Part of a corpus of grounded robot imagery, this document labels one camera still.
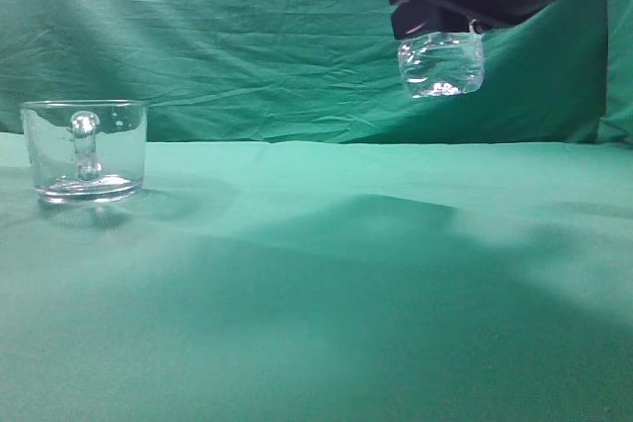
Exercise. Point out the green table cloth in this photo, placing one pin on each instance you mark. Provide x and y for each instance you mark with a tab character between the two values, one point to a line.
318	282

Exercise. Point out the clear plastic water bottle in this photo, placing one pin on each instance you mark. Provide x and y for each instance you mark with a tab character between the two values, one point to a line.
443	64

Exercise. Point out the clear glass mug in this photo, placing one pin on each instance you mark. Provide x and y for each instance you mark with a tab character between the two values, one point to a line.
85	151

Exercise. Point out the green backdrop cloth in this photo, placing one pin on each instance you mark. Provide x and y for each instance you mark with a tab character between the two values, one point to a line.
321	70

